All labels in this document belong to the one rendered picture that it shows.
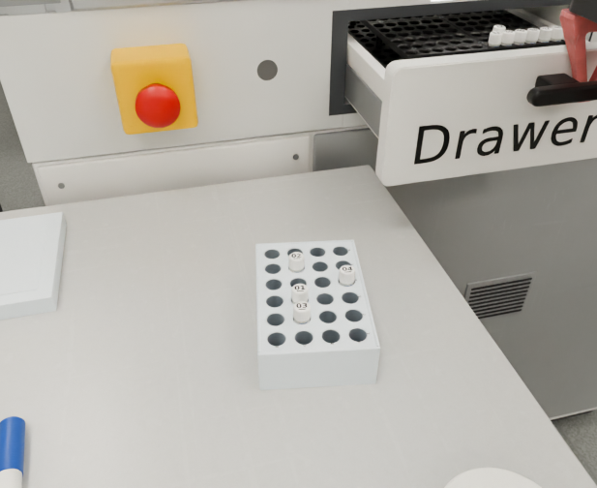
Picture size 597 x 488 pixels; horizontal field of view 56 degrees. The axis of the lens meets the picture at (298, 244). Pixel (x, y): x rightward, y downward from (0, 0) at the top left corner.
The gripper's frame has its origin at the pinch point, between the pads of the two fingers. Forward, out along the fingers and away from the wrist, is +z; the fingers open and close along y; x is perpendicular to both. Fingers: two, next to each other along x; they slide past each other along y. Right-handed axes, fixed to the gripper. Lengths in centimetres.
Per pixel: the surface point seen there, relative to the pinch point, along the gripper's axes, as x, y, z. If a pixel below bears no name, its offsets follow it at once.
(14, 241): 50, 9, 13
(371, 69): 15.4, 12.9, 0.9
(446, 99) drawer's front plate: 12.4, 3.3, 0.2
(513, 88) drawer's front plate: 6.2, 3.3, -0.3
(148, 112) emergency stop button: 36.7, 12.4, 3.0
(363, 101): 15.6, 13.7, 4.4
